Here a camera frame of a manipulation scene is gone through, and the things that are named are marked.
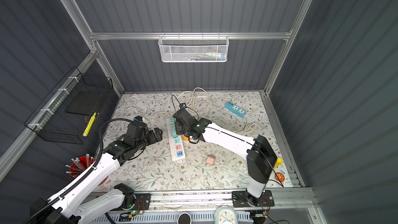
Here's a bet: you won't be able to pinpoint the white multicolour power strip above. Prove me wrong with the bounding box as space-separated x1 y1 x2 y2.
166 118 186 163

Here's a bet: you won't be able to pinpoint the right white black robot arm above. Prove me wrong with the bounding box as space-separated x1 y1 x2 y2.
173 108 277 200

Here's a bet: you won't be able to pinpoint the pink plug adapter front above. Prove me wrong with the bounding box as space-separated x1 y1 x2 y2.
206 155 215 166

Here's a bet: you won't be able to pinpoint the markers in white basket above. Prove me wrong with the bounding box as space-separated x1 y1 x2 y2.
183 52 227 62

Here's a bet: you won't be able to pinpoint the black round knob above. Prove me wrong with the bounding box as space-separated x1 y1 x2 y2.
177 213 192 224

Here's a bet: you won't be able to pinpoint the red round badge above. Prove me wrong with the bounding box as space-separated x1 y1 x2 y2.
275 172 286 183

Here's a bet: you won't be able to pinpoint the yellow marker in basket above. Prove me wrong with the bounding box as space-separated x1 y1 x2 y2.
83 112 97 137

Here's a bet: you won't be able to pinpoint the black pad in basket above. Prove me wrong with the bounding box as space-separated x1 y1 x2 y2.
65 92 106 116

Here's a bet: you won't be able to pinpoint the yellow small toy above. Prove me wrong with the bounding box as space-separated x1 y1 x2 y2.
273 158 283 169

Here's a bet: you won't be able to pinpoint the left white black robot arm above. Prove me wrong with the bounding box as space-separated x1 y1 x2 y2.
25 116 163 224

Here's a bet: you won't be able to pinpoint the orange strip white cable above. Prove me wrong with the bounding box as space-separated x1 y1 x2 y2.
176 87 212 117

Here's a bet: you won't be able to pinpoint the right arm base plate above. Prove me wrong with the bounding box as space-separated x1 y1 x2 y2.
232 190 275 208

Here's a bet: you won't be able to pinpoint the blue strip white cable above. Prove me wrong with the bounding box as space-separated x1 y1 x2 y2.
239 114 257 138

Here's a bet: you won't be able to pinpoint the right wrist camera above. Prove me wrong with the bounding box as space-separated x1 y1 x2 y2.
179 103 188 109

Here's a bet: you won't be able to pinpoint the blue power strip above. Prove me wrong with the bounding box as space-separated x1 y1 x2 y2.
225 101 247 118

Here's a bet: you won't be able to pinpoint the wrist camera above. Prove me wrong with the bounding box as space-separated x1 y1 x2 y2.
134 116 143 122
179 103 188 109

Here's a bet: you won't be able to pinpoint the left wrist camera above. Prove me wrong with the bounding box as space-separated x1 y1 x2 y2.
134 116 143 122

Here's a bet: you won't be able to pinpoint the white analog clock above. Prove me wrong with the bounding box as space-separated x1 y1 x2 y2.
214 206 238 224

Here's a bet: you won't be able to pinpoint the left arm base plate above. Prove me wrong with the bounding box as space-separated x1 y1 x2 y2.
112 194 151 211

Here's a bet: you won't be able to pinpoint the white power strip cable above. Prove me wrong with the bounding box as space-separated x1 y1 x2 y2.
123 92 170 125

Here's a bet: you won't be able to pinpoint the white wire wall basket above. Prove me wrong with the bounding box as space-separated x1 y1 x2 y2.
158 36 230 63

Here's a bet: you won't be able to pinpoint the red pencil cup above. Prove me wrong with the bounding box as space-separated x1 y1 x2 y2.
65 153 97 178

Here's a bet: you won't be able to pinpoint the black wire wall basket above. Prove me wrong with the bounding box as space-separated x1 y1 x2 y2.
24 69 114 145

